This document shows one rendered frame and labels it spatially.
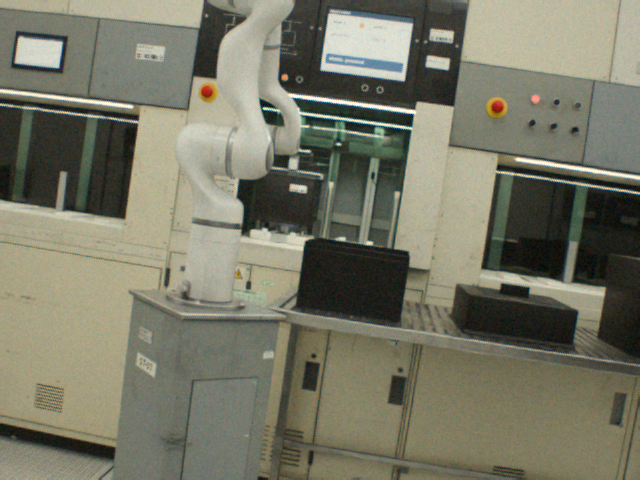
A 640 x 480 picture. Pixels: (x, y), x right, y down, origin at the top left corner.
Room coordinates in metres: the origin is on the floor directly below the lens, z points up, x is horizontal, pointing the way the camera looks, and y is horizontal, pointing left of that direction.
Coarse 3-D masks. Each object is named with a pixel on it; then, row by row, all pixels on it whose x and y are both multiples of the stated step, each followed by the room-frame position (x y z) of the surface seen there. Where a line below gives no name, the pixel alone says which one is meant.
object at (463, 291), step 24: (456, 288) 2.02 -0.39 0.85; (480, 288) 1.97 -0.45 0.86; (504, 288) 1.90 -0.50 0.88; (528, 288) 1.89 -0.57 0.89; (456, 312) 1.94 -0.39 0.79; (480, 312) 1.76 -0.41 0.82; (504, 312) 1.76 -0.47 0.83; (528, 312) 1.76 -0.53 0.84; (552, 312) 1.75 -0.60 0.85; (576, 312) 1.75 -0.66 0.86; (504, 336) 1.76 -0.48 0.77; (528, 336) 1.76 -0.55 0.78; (552, 336) 1.75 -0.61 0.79
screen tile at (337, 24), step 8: (336, 24) 2.34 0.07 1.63; (344, 24) 2.34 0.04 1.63; (352, 24) 2.34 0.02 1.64; (352, 32) 2.34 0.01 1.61; (360, 32) 2.34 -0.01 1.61; (328, 40) 2.34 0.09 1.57; (336, 40) 2.34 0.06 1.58; (344, 40) 2.34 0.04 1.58; (352, 40) 2.34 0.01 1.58; (360, 40) 2.34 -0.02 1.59; (328, 48) 2.34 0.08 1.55; (336, 48) 2.34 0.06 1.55; (344, 48) 2.34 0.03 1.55; (352, 48) 2.34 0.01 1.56; (360, 48) 2.33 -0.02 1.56
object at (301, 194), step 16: (272, 176) 2.56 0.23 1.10; (288, 176) 2.55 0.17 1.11; (320, 176) 2.64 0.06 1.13; (256, 192) 2.56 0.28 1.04; (272, 192) 2.56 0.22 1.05; (288, 192) 2.55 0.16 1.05; (304, 192) 2.55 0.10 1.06; (320, 192) 2.73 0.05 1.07; (256, 208) 2.56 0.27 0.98; (272, 208) 2.56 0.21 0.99; (288, 208) 2.55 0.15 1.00; (304, 208) 2.55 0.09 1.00; (304, 224) 2.55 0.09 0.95
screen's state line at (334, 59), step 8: (328, 56) 2.34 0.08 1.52; (336, 56) 2.34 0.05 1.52; (344, 56) 2.34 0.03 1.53; (336, 64) 2.34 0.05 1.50; (344, 64) 2.34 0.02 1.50; (352, 64) 2.34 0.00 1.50; (360, 64) 2.33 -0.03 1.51; (368, 64) 2.33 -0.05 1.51; (376, 64) 2.33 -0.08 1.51; (384, 64) 2.33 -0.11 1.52; (392, 64) 2.32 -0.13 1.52; (400, 64) 2.32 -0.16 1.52; (400, 72) 2.32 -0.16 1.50
